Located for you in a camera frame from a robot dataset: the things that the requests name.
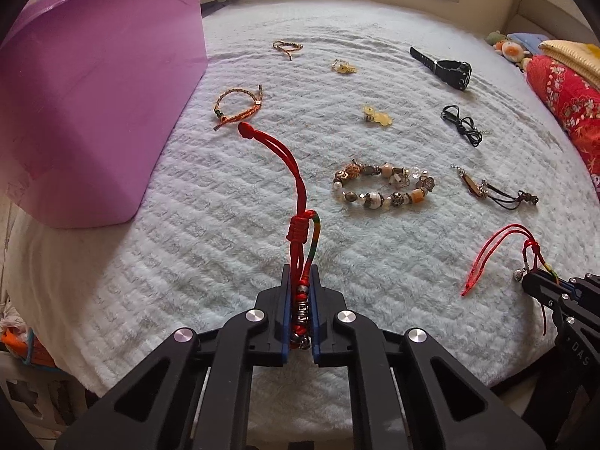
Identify red rainbow cord bell bracelet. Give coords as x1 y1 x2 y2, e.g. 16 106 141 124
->
459 222 561 336

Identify red cord heart charm bracelet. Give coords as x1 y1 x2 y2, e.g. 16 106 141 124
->
237 121 323 352

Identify brown braided small bracelet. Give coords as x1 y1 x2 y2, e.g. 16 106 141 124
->
271 39 304 62

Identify red floral quilt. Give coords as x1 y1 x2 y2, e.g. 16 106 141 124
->
526 55 600 193

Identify pile of white clothes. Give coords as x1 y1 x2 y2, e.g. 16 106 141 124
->
0 298 29 336

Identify light blue quilted blanket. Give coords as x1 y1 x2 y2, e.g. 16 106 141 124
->
3 0 599 394

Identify yellow pillow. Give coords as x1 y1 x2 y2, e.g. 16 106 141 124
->
539 40 600 89

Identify black wrist watch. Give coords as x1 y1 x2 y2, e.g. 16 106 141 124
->
410 47 472 92

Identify yellow flower charm near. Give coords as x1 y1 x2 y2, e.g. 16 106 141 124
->
362 106 393 127

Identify small plush toys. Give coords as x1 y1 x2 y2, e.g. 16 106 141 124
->
485 31 532 72

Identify purple plastic tub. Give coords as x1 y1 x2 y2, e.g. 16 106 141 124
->
1 0 207 229

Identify brown cord metal tag bracelet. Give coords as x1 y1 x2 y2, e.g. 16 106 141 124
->
450 164 540 212

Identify black cord necklace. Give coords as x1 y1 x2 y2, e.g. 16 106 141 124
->
440 103 484 147

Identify large beaded bracelet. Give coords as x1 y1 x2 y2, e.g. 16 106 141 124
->
331 160 437 212

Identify orange braided bracelet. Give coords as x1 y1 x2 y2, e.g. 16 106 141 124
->
212 83 265 132

